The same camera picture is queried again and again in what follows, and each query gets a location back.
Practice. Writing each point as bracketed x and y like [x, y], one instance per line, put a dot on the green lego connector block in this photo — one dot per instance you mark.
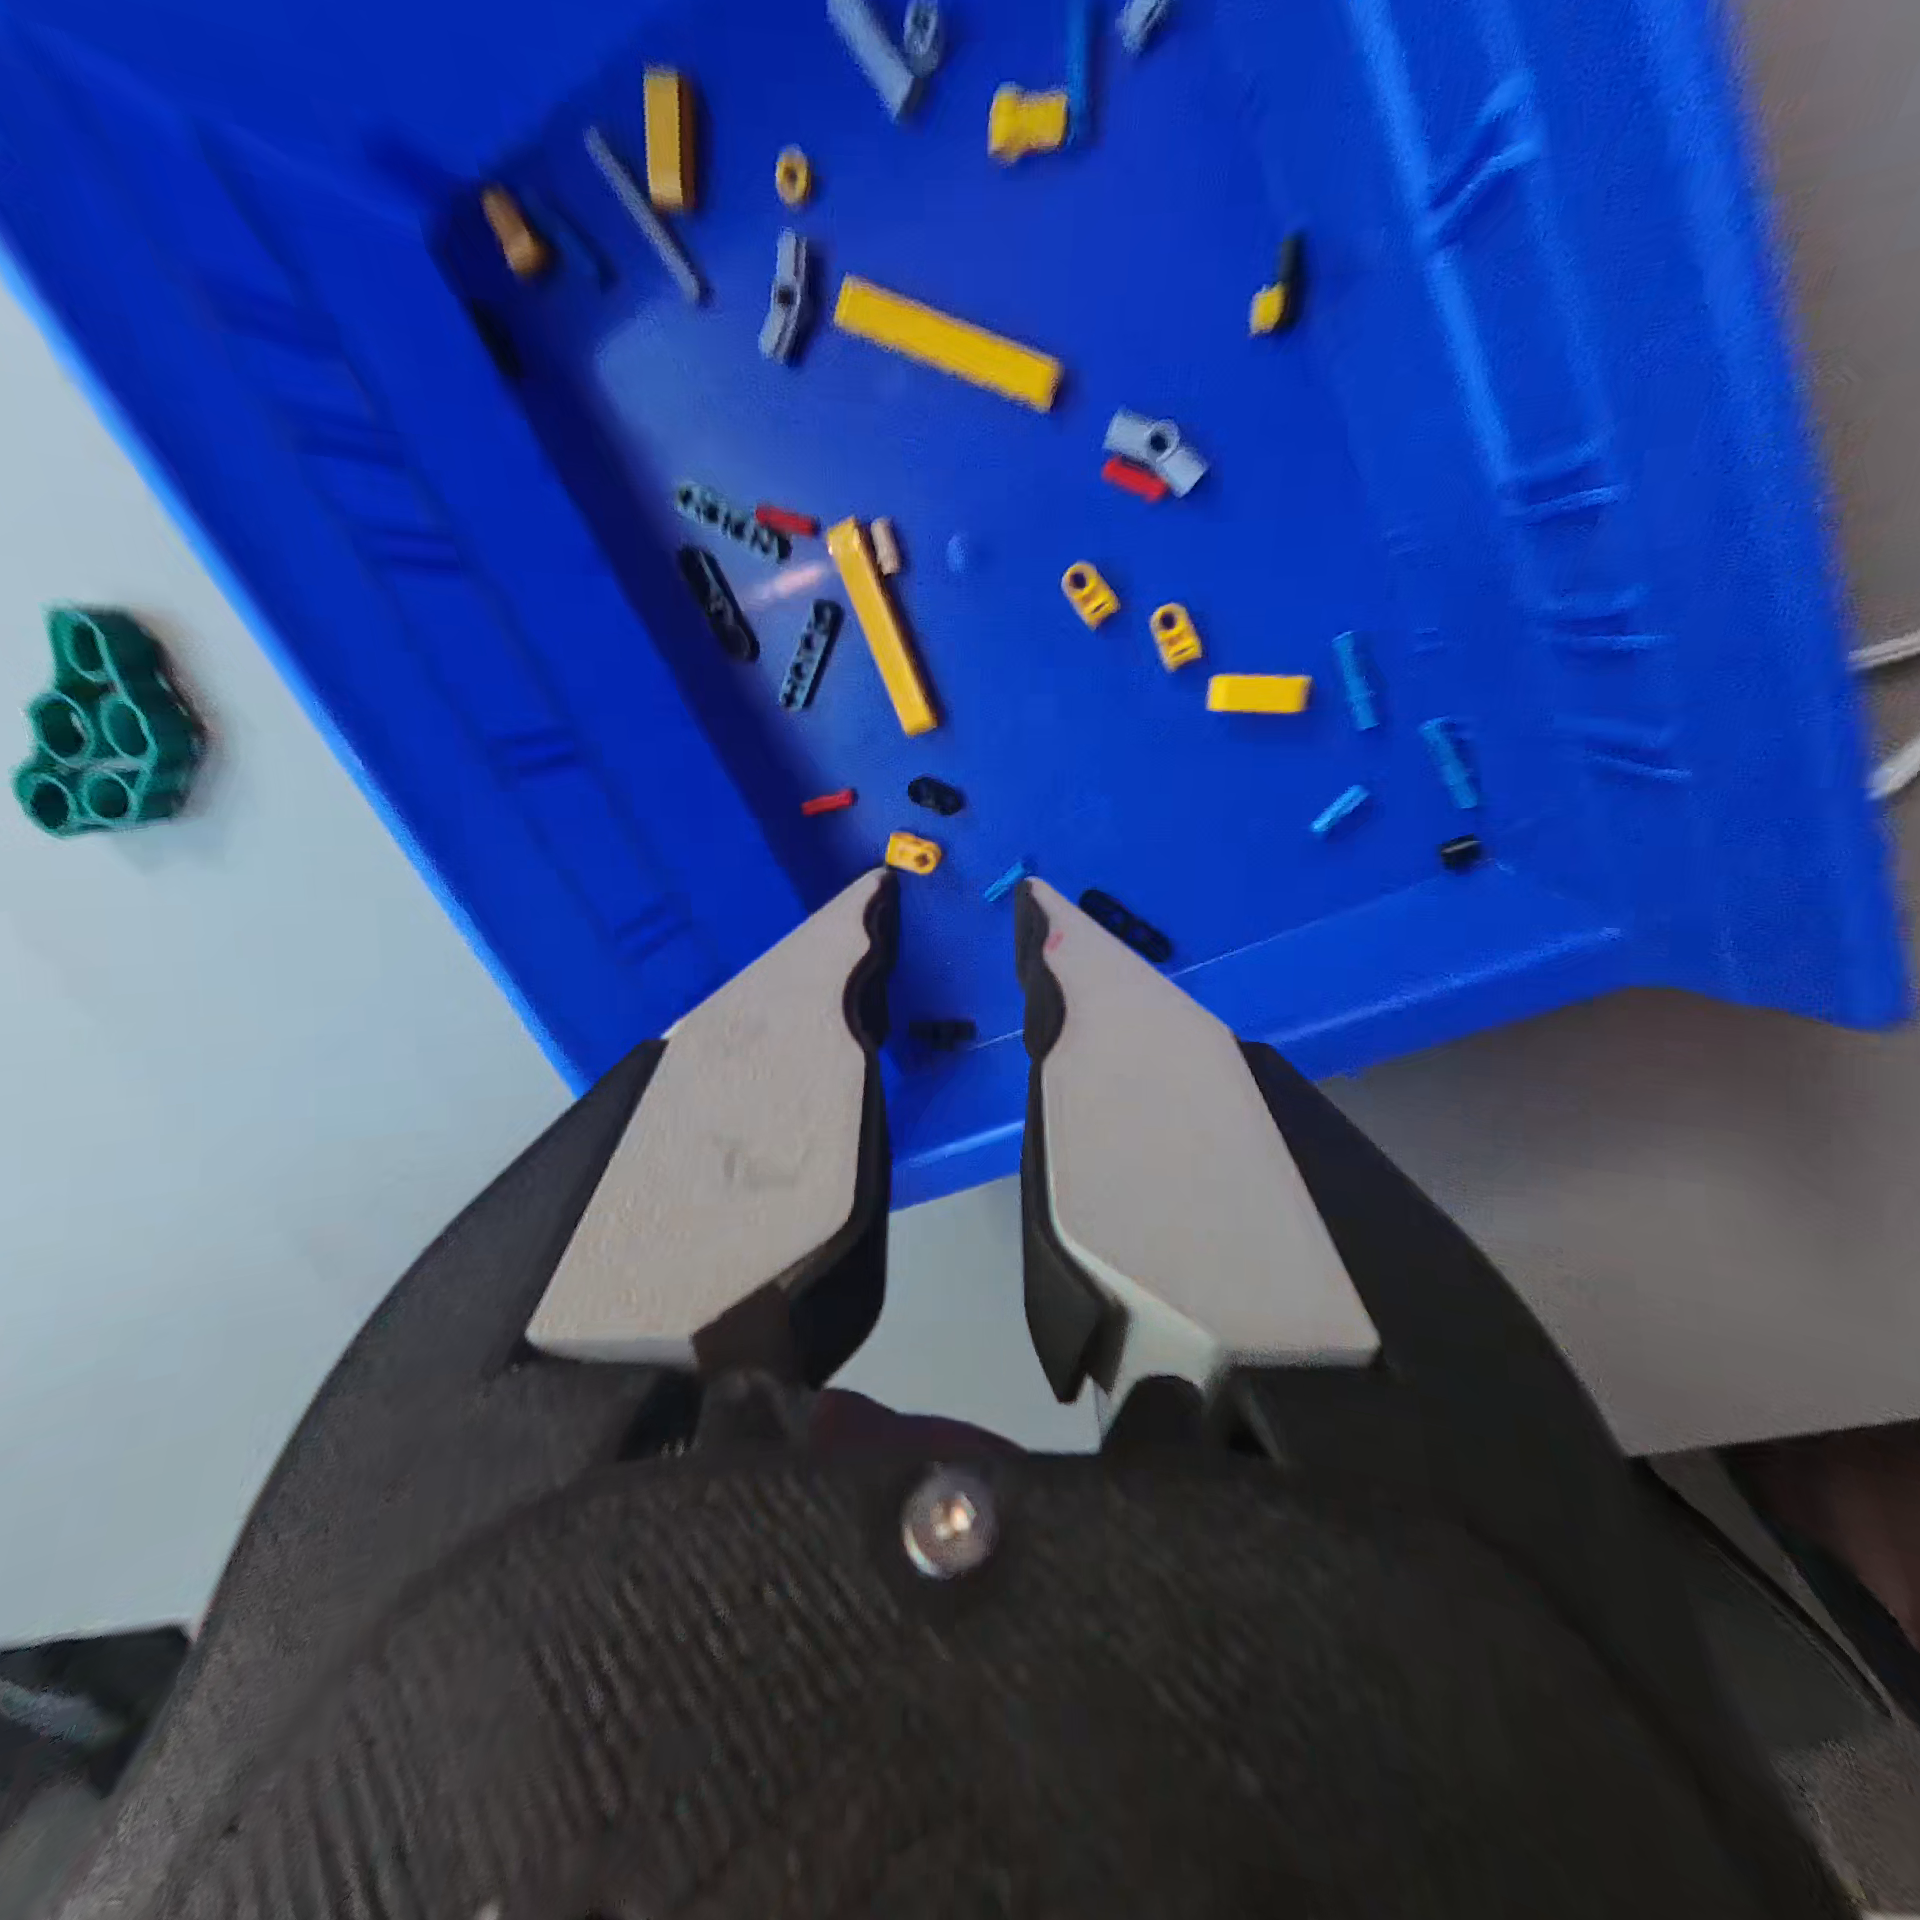
[150, 720]

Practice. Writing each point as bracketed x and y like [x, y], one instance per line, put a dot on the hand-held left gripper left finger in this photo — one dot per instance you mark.
[705, 1155]

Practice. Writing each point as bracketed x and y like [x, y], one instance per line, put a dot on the small lego pieces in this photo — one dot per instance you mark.
[945, 344]

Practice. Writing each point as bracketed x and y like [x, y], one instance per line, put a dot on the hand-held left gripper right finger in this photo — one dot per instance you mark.
[1185, 1171]

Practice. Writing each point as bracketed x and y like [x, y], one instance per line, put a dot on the blue plastic bin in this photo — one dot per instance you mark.
[1350, 495]

